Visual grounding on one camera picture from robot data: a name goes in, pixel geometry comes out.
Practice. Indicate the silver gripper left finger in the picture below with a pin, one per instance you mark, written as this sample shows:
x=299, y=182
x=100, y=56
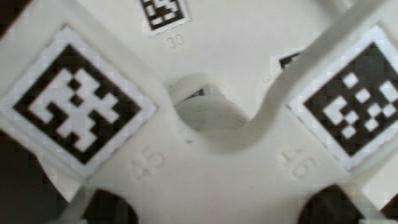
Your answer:
x=99, y=207

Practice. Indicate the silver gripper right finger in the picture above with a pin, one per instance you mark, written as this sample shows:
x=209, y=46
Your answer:
x=338, y=206

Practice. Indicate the white cross-shaped table base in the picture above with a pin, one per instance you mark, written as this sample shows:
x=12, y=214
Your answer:
x=88, y=113

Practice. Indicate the white round table top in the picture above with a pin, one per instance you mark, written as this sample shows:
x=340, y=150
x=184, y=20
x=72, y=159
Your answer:
x=228, y=39

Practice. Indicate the white table leg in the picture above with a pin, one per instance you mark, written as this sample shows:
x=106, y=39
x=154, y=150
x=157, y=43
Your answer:
x=205, y=106

